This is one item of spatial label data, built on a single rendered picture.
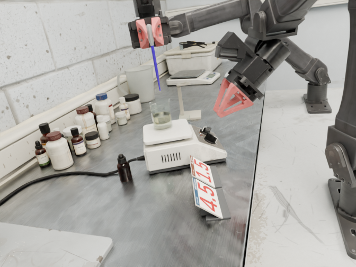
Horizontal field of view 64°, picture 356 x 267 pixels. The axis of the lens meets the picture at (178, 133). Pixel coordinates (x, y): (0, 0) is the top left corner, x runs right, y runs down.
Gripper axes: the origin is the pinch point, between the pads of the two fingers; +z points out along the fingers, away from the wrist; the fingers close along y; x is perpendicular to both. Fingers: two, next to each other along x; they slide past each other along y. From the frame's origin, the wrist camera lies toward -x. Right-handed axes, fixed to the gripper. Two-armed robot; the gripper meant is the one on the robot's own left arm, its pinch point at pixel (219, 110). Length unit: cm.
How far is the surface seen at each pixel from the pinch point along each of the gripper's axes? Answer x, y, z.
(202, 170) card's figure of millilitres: 4.2, 6.6, 12.1
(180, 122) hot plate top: -2.2, -8.4, 9.5
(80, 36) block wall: -40, -59, 18
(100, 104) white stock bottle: -19, -41, 29
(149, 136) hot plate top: -7.9, -2.1, 15.9
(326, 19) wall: 58, -113, -77
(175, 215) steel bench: 0.6, 17.9, 19.4
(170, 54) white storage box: 0, -115, 1
